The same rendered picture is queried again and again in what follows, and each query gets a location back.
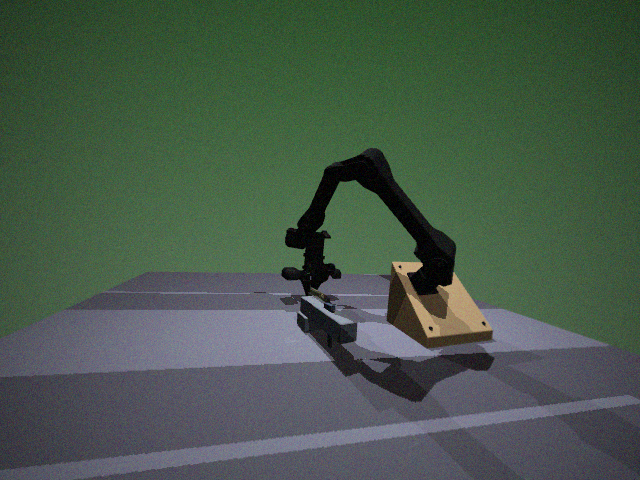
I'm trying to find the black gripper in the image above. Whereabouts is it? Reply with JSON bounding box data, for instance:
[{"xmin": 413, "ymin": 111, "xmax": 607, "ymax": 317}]
[{"xmin": 281, "ymin": 251, "xmax": 341, "ymax": 296}]

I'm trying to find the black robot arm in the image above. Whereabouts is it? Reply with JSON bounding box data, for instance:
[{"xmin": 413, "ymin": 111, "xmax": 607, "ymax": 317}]
[{"xmin": 285, "ymin": 148, "xmax": 456, "ymax": 295}]

